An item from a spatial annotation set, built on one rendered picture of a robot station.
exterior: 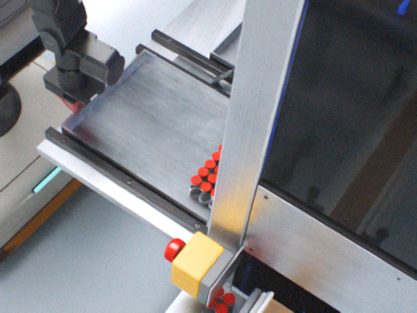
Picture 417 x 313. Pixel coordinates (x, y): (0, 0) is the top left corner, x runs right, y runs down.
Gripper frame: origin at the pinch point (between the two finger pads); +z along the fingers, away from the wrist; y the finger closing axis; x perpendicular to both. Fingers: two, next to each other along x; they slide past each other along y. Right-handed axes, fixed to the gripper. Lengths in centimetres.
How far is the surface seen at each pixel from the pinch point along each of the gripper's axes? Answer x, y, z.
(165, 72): 20.0, 6.5, 2.0
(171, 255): -19.0, 36.5, -9.8
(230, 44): 35.9, 12.7, 2.5
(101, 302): -1, 0, 90
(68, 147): -7.6, 4.2, 0.5
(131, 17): 99, -68, 90
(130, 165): -2.9, 15.3, 2.4
